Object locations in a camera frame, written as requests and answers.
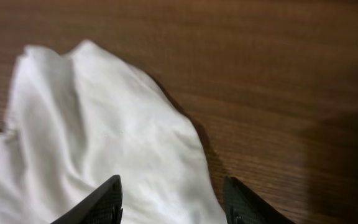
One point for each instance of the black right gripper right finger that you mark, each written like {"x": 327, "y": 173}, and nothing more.
{"x": 244, "y": 206}

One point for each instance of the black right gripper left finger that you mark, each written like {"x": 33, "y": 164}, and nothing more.
{"x": 102, "y": 206}

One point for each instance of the white t-shirt with black print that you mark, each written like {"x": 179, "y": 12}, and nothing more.
{"x": 75, "y": 120}

